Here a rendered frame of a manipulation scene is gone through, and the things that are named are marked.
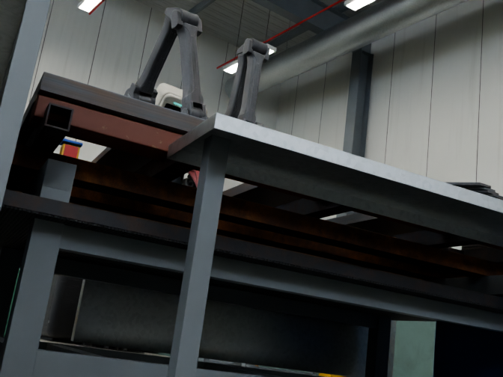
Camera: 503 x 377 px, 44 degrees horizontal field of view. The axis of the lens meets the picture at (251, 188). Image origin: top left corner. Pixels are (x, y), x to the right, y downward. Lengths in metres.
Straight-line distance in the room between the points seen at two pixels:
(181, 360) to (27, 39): 0.65
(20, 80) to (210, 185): 0.40
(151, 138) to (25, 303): 0.44
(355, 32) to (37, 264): 10.13
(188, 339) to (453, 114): 10.21
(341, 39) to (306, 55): 0.96
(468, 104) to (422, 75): 1.33
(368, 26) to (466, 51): 1.78
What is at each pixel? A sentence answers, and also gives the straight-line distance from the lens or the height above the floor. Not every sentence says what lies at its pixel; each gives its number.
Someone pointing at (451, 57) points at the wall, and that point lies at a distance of 11.75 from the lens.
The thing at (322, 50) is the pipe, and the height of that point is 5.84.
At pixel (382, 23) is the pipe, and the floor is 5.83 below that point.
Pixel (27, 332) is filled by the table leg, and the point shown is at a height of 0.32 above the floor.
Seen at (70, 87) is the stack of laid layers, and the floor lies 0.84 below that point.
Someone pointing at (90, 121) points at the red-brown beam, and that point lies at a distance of 1.40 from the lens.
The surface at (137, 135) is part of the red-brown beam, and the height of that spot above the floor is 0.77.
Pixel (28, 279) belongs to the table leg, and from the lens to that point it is 1.34.
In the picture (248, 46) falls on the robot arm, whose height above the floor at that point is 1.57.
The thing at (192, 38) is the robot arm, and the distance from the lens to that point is 2.29.
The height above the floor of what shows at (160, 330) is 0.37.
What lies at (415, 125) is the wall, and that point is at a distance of 11.69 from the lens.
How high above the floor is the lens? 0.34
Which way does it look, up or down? 15 degrees up
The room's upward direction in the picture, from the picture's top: 8 degrees clockwise
